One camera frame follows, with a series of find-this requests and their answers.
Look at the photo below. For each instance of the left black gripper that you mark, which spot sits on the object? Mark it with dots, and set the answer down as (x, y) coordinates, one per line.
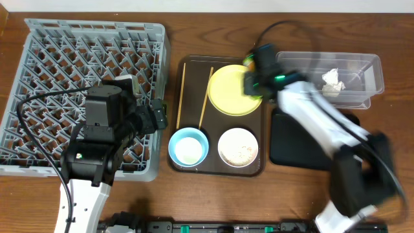
(156, 114)

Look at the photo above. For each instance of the white tissue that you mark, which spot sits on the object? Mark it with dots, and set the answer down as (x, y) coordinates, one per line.
(333, 86)

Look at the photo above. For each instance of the light blue bowl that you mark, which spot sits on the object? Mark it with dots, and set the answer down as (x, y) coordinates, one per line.
(188, 132)

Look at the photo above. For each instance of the clear plastic bin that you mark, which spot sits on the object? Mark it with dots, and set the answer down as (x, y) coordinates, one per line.
(361, 74)

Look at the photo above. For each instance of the green snack wrapper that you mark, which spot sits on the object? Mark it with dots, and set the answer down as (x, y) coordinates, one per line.
(249, 62)

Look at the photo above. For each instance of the wooden chopstick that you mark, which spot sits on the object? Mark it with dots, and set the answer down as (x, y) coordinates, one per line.
(205, 100)
(181, 95)

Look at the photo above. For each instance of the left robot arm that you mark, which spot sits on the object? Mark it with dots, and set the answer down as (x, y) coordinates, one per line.
(88, 165)

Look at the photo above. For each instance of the black waste tray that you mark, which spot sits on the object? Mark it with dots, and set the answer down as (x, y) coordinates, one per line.
(292, 145)

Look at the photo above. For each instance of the white bowl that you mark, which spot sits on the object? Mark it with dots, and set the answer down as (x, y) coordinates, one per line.
(238, 147)

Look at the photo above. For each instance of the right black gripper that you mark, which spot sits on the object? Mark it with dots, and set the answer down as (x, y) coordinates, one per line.
(253, 84)

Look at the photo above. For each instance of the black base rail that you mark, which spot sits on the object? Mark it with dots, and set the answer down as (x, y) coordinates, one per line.
(129, 222)

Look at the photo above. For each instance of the dark brown serving tray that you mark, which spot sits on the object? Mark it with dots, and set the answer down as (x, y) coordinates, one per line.
(214, 123)

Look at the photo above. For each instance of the white cup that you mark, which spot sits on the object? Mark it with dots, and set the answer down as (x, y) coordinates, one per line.
(188, 151)

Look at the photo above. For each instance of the yellow round plate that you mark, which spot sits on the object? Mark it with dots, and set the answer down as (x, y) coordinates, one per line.
(226, 92)

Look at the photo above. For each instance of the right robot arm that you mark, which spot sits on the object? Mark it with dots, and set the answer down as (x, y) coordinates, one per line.
(362, 171)

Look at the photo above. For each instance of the grey plastic dish rack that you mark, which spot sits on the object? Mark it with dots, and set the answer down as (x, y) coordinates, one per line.
(61, 58)

